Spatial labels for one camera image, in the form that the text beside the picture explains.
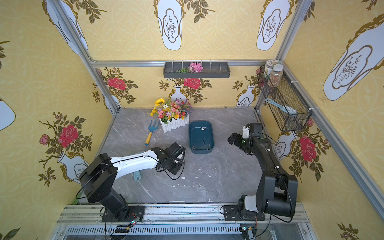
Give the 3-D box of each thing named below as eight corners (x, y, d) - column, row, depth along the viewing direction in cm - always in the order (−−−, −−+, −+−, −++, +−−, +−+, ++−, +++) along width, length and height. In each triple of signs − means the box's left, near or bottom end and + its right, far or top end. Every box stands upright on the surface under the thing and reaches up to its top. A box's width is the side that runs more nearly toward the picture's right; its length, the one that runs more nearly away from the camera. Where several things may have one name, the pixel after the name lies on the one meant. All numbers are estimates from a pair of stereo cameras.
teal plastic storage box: (188, 153, 98) (188, 149, 94) (189, 125, 114) (188, 120, 110) (214, 153, 98) (215, 149, 94) (211, 125, 114) (212, 120, 110)
